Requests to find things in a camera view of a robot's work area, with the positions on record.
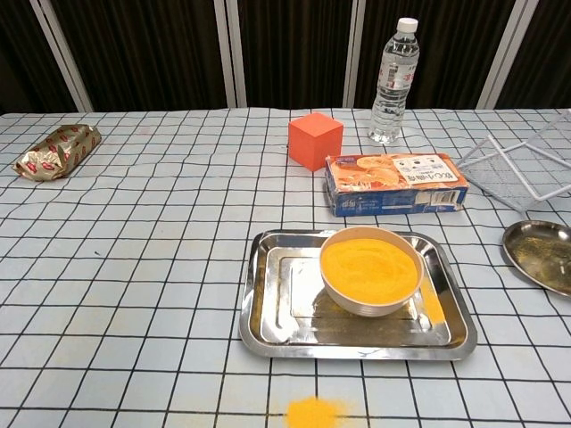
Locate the orange cube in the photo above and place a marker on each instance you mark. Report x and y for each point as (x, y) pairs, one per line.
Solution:
(312, 142)

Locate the blue checked tablecloth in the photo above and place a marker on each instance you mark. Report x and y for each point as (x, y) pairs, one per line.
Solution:
(134, 267)

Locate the orange and blue snack box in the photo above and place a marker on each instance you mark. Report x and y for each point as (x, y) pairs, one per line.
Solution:
(392, 178)

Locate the round steel plate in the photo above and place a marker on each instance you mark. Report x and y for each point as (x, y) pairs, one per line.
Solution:
(535, 252)

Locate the rectangular steel tray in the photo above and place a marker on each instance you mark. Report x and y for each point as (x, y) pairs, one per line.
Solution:
(276, 312)

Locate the clear plastic water bottle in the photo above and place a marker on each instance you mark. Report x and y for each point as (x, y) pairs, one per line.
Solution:
(392, 89)

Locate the bowl of orange powder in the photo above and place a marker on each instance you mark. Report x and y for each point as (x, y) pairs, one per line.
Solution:
(370, 267)

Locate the gold foil snack packet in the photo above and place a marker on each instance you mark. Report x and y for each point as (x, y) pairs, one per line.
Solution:
(58, 151)

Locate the orange powder pile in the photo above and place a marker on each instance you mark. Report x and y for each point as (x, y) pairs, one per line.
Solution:
(310, 412)

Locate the black curtain screen panel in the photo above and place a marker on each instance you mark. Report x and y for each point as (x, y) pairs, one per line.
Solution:
(18, 53)
(455, 53)
(553, 53)
(294, 53)
(147, 53)

